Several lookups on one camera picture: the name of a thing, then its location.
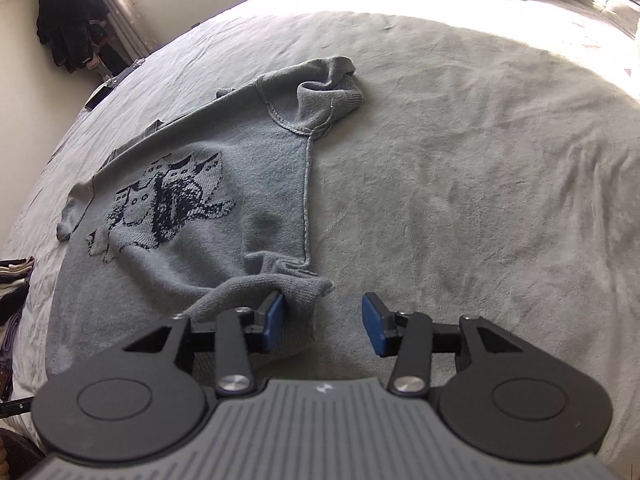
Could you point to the purple cloth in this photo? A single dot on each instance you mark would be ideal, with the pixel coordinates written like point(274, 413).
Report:
point(7, 340)

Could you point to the stack of folded clothes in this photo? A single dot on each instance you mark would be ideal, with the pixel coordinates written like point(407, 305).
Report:
point(12, 280)

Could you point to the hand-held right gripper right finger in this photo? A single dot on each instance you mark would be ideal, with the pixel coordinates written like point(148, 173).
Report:
point(374, 325)

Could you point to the grey bed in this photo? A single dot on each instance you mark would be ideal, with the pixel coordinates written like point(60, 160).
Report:
point(450, 185)

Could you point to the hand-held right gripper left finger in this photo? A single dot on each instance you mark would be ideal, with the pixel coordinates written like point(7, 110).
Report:
point(275, 320)

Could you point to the dark hanging clothes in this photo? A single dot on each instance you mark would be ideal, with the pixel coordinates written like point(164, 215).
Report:
point(65, 20)

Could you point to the patterned curtain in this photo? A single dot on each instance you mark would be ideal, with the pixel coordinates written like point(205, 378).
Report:
point(117, 15)

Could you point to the grey knit sweater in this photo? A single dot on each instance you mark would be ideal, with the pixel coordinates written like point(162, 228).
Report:
point(200, 260)

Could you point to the dark tablet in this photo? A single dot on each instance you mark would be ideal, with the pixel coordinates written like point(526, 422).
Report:
point(97, 97)

